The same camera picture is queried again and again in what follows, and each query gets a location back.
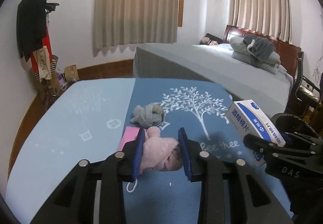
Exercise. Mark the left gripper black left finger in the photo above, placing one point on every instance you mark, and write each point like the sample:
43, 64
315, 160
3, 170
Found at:
89, 185

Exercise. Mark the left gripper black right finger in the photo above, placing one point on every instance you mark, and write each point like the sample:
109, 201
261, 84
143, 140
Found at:
230, 191

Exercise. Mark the clamp finger of the right gripper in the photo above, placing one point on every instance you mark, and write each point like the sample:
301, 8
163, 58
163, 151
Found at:
299, 147

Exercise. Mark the white blue medicine box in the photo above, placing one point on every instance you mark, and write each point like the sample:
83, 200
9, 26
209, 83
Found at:
246, 117

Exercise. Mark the pink cloth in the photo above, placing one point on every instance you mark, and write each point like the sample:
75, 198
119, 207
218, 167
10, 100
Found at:
160, 153

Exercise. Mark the black chair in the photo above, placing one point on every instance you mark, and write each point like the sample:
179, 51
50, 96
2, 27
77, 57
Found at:
305, 97

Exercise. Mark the pink flat packet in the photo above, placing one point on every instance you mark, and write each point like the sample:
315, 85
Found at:
130, 134

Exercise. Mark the grey rolled sock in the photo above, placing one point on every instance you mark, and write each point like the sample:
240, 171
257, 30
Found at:
148, 116

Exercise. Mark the wooden headboard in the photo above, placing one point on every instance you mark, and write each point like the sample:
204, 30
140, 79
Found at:
288, 52

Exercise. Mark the grey folded duvet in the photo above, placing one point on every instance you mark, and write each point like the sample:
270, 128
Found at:
271, 64

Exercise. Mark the dark grey towel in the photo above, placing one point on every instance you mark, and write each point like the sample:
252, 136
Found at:
259, 47

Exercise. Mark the grey bed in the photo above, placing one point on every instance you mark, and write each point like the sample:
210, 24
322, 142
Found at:
215, 64

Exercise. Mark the brown paper bag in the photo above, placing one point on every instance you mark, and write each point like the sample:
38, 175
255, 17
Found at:
71, 74

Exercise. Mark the black bag behind bed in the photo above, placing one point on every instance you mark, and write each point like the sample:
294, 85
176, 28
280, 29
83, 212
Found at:
209, 39

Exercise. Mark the beige right curtain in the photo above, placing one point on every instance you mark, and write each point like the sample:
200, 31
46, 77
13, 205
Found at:
269, 17

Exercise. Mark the beige curtain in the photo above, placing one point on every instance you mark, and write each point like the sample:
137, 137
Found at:
130, 22
269, 17

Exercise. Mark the beige tote bag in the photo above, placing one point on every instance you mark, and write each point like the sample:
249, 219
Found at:
42, 59

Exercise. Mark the red hanging bag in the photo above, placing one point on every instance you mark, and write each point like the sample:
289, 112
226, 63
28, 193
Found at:
45, 42

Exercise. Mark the beige left curtain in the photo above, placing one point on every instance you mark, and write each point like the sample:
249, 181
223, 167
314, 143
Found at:
130, 22

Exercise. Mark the black hanging jacket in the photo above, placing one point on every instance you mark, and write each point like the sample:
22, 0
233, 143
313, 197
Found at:
31, 26

